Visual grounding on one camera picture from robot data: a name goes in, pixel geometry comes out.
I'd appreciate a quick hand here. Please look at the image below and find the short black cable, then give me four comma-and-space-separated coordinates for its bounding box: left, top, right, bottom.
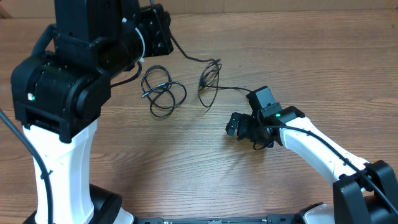
141, 65, 188, 119

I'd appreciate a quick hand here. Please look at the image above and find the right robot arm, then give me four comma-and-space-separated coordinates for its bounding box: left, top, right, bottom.
226, 86, 397, 224

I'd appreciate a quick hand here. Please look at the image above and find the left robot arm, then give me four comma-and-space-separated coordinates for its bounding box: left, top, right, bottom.
11, 0, 173, 223

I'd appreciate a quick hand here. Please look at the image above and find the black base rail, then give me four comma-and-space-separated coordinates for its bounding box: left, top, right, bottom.
133, 214, 305, 224

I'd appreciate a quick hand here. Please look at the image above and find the long black USB cable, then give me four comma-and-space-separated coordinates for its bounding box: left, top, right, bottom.
169, 34, 253, 108

